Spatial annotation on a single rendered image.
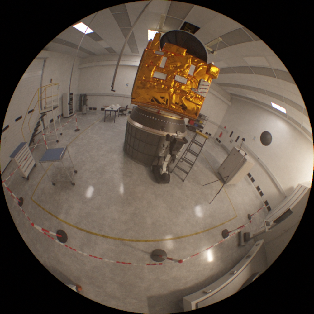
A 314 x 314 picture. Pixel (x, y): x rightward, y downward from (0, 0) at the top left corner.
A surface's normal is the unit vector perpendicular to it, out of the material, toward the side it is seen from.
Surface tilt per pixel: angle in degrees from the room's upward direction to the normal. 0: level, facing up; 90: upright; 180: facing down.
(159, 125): 62
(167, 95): 87
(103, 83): 90
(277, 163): 90
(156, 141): 90
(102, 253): 0
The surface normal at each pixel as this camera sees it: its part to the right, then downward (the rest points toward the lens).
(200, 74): 0.00, 0.62
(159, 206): 0.26, -0.77
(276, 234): -0.96, -0.16
